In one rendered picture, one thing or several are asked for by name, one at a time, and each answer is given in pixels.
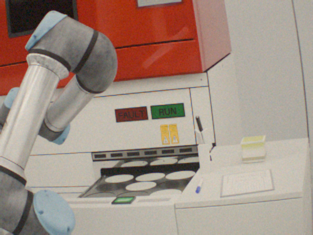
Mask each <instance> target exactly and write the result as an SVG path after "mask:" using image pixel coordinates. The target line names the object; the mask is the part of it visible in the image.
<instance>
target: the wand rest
mask: <svg viewBox="0 0 313 235"><path fill-rule="evenodd" d="M195 133H196V136H197V139H198V143H199V145H198V154H199V163H200V171H201V173H210V172H211V161H210V152H209V151H210V150H211V148H212V147H213V146H212V143H211V139H210V135H209V133H208V130H207V128H206V129H205V130H204V131H202V132H200V131H198V130H197V129H195ZM202 137H203V138H202Z"/></svg>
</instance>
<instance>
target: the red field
mask: <svg viewBox="0 0 313 235"><path fill-rule="evenodd" d="M116 116H117V121H128V120H140V119H147V113H146V107H141V108H134V109H122V110H116Z"/></svg>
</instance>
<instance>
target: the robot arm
mask: <svg viewBox="0 0 313 235"><path fill-rule="evenodd" d="M25 48H26V50H27V51H29V53H28V55H27V57H26V60H27V63H28V65H29V67H28V69H27V71H26V74H25V76H24V78H23V80H22V83H21V85H20V88H19V87H15V88H13V89H11V90H10V91H9V93H8V95H7V97H5V99H4V101H3V105H2V106H1V109H0V228H2V229H4V230H6V231H8V232H9V233H7V234H5V235H71V233H72V231H73V229H74V228H75V223H76V219H75V216H74V213H73V210H72V209H71V208H70V206H69V204H68V202H67V201H66V200H65V199H64V198H63V197H61V195H59V194H57V193H56V192H54V191H51V190H40V191H38V192H36V193H33V192H32V189H31V187H30V186H27V187H25V186H26V184H27V178H26V176H25V174H24V170H25V167H26V165H27V161H28V160H29V156H30V154H31V150H32V149H33V145H34V143H35V140H36V137H37V135H39V136H41V137H42V138H44V139H47V140H48V141H50V142H53V143H55V144H58V145H62V144H63V143H64V142H65V140H66V138H67V137H68V134H69V132H70V127H71V124H70V123H71V122H72V120H73V119H74V118H75V117H76V116H77V115H78V114H79V113H80V111H81V110H82V109H83V108H84V107H85V106H86V105H87V104H88V103H89V102H90V101H91V100H92V98H94V96H95V95H97V94H100V93H103V92H104V91H105V90H106V89H107V88H108V87H109V86H110V85H111V83H112V82H113V80H114V79H115V76H116V73H117V53H116V51H115V48H114V46H113V45H112V42H111V40H110V39H108V37H106V36H105V34H103V33H101V32H99V31H97V30H94V29H92V28H91V27H88V26H86V25H84V24H82V23H80V22H78V21H76V20H75V19H72V18H70V17H68V15H64V14H62V13H59V12H57V11H50V12H48V13H47V14H46V16H45V17H44V18H43V20H42V21H41V22H40V24H39V25H38V27H37V29H36V30H35V31H34V33H33V35H32V36H31V37H30V39H29V41H28V42H27V44H26V46H25ZM70 72H72V73H74V74H75V76H74V77H73V78H72V79H71V80H70V81H69V83H68V84H67V85H66V86H65V87H64V88H63V90H62V91H61V93H60V94H59V95H58V96H57V98H56V99H55V100H54V101H53V102H52V104H51V105H50V106H49V104H50V102H51V100H52V98H53V94H54V92H55V90H56V88H57V86H58V83H59V81H60V80H61V79H64V78H66V77H67V76H68V75H69V73H70ZM48 107H49V108H48Z"/></svg>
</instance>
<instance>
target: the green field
mask: <svg viewBox="0 0 313 235"><path fill-rule="evenodd" d="M151 112H152V117H153V118H165V117H172V116H184V111H183V104H177V105H165V106H153V107H151Z"/></svg>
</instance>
